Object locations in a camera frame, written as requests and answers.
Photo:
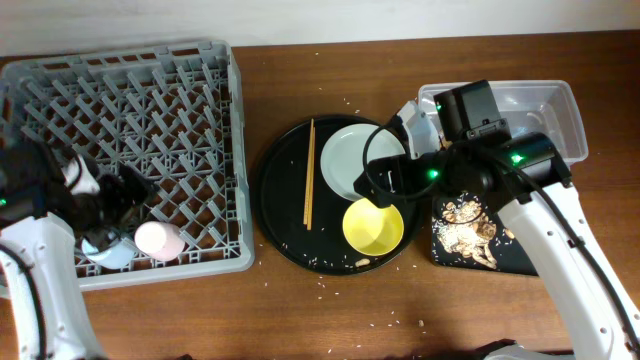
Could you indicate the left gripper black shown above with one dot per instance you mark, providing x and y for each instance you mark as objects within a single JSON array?
[{"x": 121, "y": 194}]

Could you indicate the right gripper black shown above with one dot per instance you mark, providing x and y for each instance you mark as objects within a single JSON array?
[{"x": 405, "y": 166}]

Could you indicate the yellow plastic bowl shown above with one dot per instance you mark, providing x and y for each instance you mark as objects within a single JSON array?
[{"x": 371, "y": 230}]

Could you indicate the grey round plate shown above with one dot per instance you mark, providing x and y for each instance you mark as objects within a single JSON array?
[{"x": 341, "y": 157}]

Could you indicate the pink plastic cup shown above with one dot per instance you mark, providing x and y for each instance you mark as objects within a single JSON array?
[{"x": 161, "y": 241}]

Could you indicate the light blue plastic cup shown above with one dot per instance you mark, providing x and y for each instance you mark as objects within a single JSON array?
[{"x": 120, "y": 251}]

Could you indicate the wooden chopstick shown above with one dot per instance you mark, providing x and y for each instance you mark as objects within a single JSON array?
[
  {"x": 308, "y": 172},
  {"x": 311, "y": 181}
]

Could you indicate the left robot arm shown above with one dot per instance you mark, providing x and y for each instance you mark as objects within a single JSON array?
[{"x": 45, "y": 208}]

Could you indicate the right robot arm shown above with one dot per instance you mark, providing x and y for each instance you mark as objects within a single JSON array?
[{"x": 527, "y": 184}]

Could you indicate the grey plastic dishwasher rack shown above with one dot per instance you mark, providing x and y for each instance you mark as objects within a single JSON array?
[{"x": 173, "y": 113}]

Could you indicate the black rectangular waste tray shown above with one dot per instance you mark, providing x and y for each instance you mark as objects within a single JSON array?
[{"x": 511, "y": 258}]

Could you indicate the clear plastic waste bin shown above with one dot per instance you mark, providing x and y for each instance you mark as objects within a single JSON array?
[{"x": 527, "y": 106}]

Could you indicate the peanut on round tray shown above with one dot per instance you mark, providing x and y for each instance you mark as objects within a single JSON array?
[{"x": 362, "y": 262}]

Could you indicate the brown food scraps pile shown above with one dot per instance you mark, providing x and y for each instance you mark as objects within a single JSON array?
[{"x": 465, "y": 230}]

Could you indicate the round black serving tray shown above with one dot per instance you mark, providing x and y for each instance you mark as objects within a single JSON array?
[{"x": 278, "y": 195}]

